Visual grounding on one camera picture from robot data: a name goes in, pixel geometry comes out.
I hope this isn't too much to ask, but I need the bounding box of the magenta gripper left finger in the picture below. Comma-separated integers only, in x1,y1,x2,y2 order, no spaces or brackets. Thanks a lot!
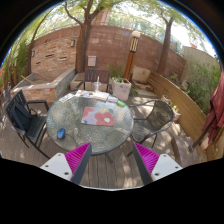
41,142,92,184

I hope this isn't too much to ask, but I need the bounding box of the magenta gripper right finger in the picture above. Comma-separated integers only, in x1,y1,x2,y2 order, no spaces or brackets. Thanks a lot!
133,143,182,185

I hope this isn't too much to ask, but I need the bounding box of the blue computer mouse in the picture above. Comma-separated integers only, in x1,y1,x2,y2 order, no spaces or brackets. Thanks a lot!
57,128,66,140

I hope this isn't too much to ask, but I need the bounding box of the floral mouse pad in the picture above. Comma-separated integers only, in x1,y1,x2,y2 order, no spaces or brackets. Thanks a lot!
81,107,114,126

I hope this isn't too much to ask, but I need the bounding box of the round glass patio table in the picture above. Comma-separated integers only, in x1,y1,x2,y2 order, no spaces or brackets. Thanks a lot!
47,93,133,161

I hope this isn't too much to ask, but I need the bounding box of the black mesh patio chair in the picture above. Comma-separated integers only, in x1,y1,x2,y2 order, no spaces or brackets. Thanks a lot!
130,99,174,144

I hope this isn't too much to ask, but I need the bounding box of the black slatted patio chair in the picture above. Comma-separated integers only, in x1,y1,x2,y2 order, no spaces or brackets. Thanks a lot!
5,90,49,158

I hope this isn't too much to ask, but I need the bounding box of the curved wooden bench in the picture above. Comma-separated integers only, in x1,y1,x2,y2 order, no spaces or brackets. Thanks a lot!
146,71,224,162

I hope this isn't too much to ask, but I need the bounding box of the green marker tube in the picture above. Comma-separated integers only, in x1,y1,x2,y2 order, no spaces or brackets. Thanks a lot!
116,101,126,107

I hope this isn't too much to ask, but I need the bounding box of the stack of papers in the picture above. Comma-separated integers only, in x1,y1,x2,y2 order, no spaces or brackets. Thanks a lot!
75,90,109,101

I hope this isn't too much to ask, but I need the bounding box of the folded maroon patio umbrella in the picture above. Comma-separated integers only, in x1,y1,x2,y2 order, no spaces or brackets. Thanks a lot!
191,70,224,149

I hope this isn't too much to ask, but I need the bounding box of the stone raised planter box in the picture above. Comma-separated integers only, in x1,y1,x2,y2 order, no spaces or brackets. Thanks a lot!
10,68,75,102

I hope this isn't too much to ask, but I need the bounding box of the white square planter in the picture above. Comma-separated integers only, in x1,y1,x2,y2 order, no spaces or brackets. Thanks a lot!
112,77,131,101

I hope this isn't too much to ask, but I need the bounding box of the clear plastic cup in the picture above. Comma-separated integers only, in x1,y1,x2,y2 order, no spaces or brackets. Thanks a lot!
94,76,101,92

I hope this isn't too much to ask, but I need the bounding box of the dark wooden chair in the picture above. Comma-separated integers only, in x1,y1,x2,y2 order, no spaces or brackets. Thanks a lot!
73,68,113,94

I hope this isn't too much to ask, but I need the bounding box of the slim right tree trunk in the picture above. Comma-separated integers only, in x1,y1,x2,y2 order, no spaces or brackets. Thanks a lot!
157,12,174,74

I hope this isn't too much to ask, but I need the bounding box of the large tree trunk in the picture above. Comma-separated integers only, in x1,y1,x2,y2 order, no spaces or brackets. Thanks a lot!
63,0,99,73

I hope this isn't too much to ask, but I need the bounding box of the wooden garden lamp post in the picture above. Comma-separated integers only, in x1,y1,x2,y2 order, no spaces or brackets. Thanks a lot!
124,31,140,80

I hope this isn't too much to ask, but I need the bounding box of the wall utility box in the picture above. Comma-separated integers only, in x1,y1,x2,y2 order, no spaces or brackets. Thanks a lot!
88,56,97,67

